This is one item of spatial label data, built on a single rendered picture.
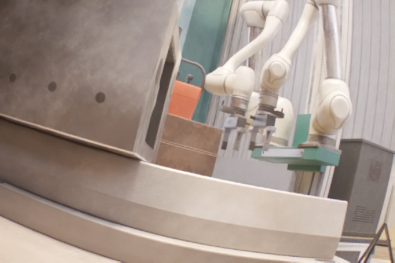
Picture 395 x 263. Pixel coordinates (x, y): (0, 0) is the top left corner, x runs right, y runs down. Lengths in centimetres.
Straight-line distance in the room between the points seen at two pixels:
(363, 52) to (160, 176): 852
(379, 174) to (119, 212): 205
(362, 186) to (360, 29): 702
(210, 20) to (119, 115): 1104
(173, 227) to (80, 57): 27
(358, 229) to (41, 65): 213
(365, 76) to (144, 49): 838
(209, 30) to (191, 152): 967
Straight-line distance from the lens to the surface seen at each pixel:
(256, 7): 290
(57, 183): 75
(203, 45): 1147
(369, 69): 897
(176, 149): 201
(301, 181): 271
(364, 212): 260
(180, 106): 202
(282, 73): 210
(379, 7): 937
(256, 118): 232
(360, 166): 252
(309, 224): 76
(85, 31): 69
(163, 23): 68
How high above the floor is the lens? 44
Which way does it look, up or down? 7 degrees up
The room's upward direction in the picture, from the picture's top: 13 degrees clockwise
